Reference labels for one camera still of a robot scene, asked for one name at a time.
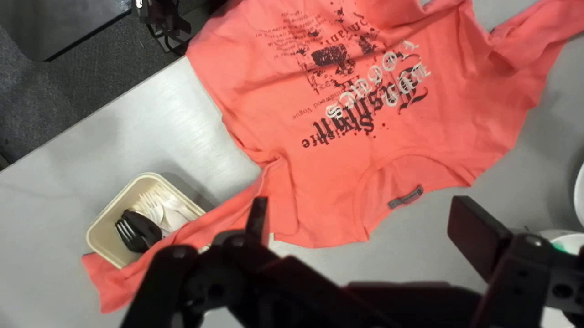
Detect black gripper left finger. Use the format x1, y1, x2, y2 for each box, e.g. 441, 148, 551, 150
120, 195, 390, 328

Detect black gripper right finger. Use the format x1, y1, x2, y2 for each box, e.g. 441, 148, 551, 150
447, 195, 584, 328

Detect coral printed sweatshirt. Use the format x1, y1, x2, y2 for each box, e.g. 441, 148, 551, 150
80, 0, 584, 317

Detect white and green container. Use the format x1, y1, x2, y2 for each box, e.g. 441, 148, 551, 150
536, 228, 584, 259

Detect white plastic cutlery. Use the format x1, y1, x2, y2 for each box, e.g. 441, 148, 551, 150
129, 188, 191, 235

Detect white plate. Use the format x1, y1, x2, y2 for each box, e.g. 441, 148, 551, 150
573, 162, 584, 228

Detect black plastic fork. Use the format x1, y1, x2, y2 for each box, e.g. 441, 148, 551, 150
113, 208, 164, 255

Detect beige cutlery tray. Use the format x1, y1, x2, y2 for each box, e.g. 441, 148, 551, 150
84, 172, 208, 272

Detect black clamp orange handles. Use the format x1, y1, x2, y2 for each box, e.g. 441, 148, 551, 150
133, 0, 193, 57

